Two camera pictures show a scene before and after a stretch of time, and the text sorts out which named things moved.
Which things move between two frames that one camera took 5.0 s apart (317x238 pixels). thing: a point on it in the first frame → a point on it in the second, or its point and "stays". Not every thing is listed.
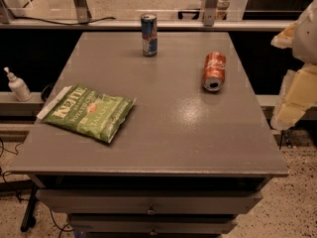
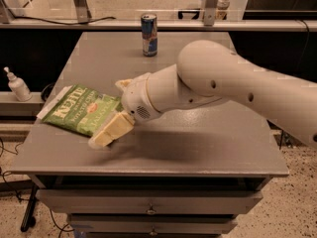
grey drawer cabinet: [186, 162] stays
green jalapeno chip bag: [102, 117] stays
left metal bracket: [80, 3] stays
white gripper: [307, 40] → [136, 98]
